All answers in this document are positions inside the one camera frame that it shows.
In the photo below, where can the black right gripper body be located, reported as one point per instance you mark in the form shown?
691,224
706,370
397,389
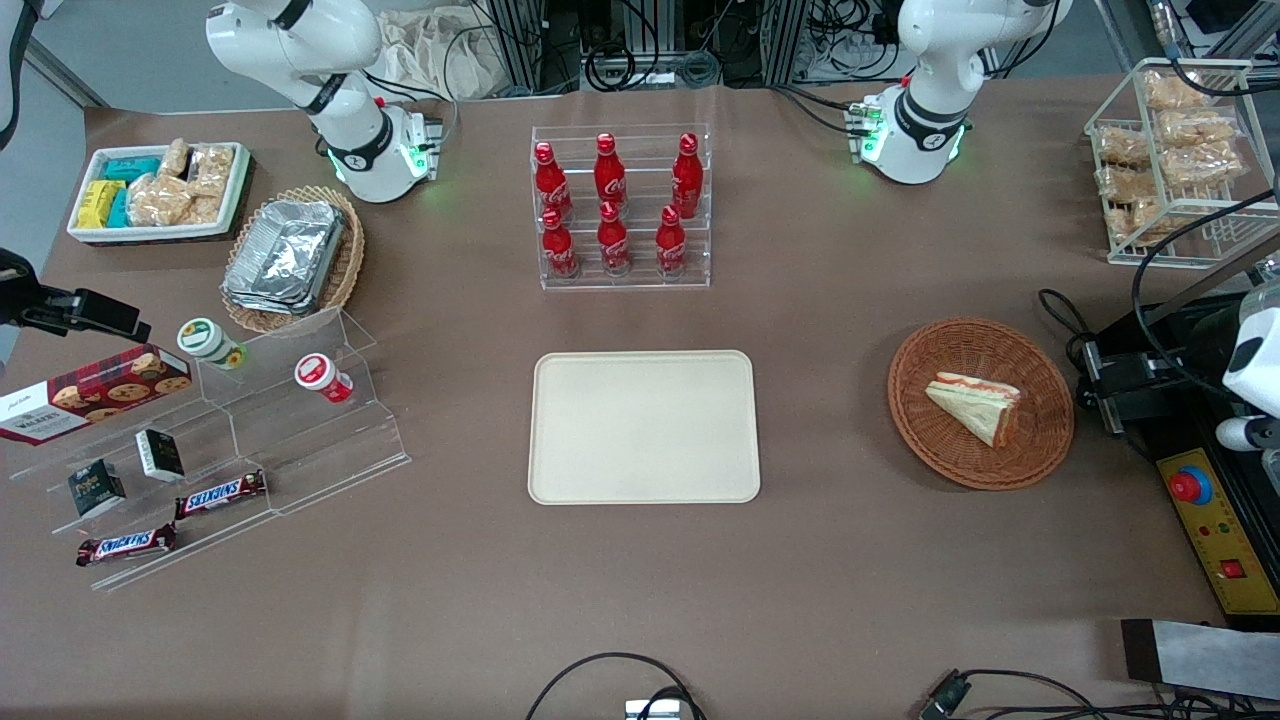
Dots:
22,305

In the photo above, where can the triangular sandwich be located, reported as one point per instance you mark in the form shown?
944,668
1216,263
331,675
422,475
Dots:
975,405

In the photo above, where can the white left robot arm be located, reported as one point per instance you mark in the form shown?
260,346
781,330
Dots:
935,90

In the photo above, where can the white rectangular snack tray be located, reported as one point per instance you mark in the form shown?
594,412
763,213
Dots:
150,234

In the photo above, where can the oval wicker basket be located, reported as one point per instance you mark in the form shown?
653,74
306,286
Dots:
345,265

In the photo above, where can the beige plastic tray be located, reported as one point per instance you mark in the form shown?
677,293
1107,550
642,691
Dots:
645,428

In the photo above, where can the round wicker basket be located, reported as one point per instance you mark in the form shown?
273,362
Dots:
1040,440

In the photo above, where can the red tartan cookie box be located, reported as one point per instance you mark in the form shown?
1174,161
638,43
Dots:
95,395

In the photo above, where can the green lid cup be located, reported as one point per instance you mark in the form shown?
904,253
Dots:
208,342

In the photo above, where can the teal snack packet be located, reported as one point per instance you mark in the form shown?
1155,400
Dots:
132,167
119,208

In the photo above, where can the yellow snack packet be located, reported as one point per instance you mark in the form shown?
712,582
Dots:
98,203

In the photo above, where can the clear rice cracker bag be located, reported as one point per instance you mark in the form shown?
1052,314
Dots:
175,158
205,210
158,200
212,170

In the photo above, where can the small dark box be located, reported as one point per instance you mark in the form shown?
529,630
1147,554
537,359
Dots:
160,455
96,489

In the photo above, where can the stacked foil containers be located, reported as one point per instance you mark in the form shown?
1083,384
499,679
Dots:
285,255

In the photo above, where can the Snickers bar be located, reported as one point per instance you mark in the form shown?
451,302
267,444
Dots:
126,545
220,494

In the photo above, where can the red lid cup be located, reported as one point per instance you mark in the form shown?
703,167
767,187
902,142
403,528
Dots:
320,376

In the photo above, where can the clear acrylic step display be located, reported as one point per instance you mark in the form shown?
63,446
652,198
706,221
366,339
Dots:
300,450

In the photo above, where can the beige cloth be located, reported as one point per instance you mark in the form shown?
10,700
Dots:
430,55

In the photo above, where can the red cola bottle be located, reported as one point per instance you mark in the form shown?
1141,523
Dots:
613,245
671,245
687,180
551,185
610,175
560,250

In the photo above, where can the clear acrylic bottle rack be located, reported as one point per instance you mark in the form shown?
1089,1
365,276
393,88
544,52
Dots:
620,282

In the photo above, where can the black machine with yellow panel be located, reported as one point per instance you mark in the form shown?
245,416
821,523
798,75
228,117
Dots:
1130,385

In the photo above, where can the clear bag of crackers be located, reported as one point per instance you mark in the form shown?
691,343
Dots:
1122,147
1195,128
1145,220
1125,184
1200,166
1172,90

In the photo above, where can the red emergency stop button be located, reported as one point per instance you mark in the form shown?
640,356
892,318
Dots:
1191,486

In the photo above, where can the grey flat panel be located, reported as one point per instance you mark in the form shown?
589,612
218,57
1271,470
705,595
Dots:
1200,655

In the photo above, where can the aluminium frame post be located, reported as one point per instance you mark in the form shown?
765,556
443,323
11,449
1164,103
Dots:
785,40
520,45

